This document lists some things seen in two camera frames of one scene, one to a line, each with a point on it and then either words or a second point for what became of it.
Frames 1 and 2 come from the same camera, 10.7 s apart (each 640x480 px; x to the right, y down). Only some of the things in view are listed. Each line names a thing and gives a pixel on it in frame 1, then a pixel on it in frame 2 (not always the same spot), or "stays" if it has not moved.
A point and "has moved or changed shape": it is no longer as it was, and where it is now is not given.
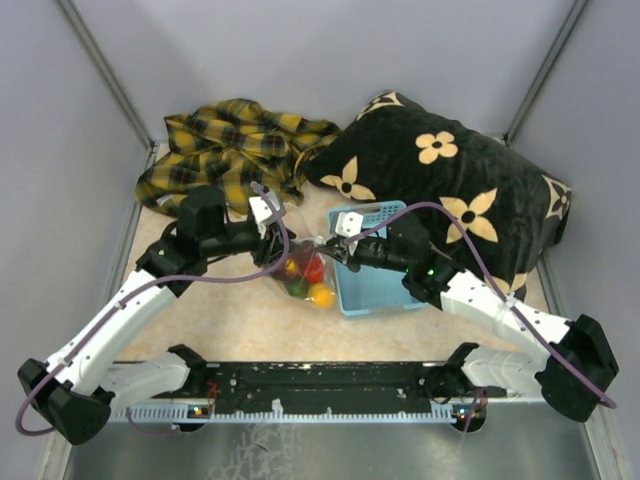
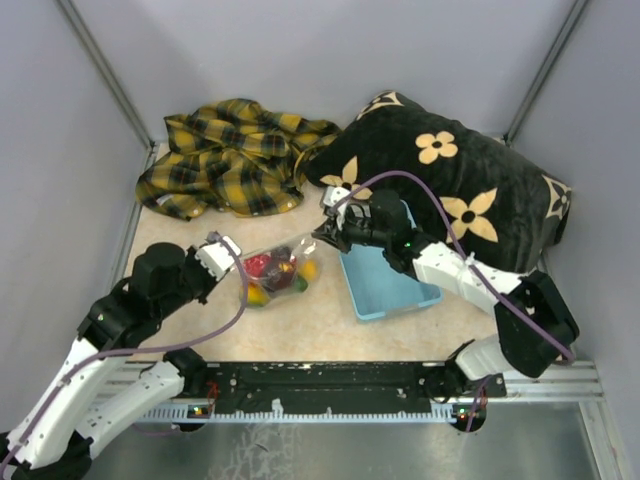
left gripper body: (234, 237) to (197, 282)
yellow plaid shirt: (240, 146) stays
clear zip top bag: (305, 273) has moved or changed shape
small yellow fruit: (322, 295) to (257, 296)
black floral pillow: (494, 209) stays
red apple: (314, 269) has moved or changed shape
